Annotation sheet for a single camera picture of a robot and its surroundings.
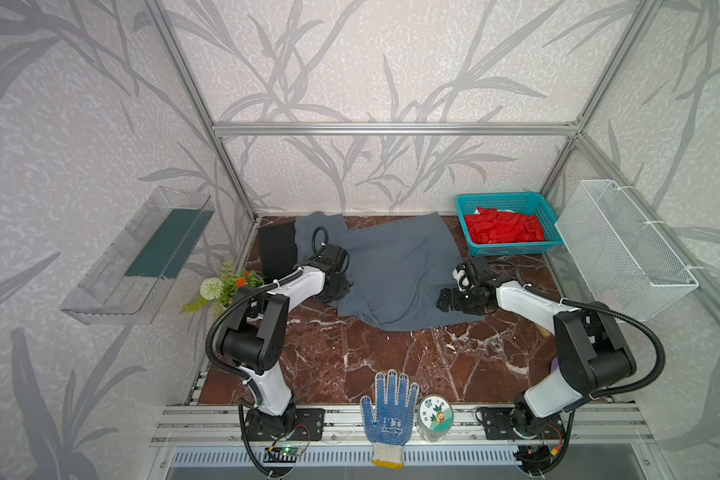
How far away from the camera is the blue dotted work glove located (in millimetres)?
706

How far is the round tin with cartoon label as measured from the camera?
679 millimetres

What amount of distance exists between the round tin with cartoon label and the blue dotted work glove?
60 millimetres
